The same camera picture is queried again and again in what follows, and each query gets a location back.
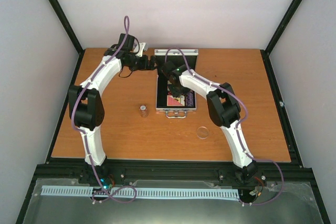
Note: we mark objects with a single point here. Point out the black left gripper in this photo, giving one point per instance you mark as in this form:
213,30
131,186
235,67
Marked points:
144,65

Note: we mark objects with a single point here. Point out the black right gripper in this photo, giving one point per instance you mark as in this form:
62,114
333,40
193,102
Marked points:
176,94

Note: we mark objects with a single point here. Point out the red playing card deck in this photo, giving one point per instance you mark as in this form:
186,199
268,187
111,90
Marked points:
175,101

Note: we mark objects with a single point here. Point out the purple poker chip tube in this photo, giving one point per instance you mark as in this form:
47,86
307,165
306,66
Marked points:
189,100

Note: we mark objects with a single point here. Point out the aluminium poker case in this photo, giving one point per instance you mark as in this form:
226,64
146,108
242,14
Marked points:
178,57

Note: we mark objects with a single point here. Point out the orange poker chip tube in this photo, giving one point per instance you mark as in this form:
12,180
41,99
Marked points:
143,110

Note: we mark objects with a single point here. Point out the clear round tube lid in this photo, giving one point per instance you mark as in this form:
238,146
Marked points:
202,132

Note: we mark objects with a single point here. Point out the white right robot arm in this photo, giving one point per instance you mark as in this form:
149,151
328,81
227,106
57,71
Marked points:
224,111

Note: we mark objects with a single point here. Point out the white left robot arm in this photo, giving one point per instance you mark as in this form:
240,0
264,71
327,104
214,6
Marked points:
86,109

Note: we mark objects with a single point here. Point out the light blue cable duct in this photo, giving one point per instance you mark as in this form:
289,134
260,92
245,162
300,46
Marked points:
142,193

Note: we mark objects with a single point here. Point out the black aluminium frame rail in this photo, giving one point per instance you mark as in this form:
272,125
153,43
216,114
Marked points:
66,25

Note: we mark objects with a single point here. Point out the black front frame rail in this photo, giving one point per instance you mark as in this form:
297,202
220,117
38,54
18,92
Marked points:
123,171

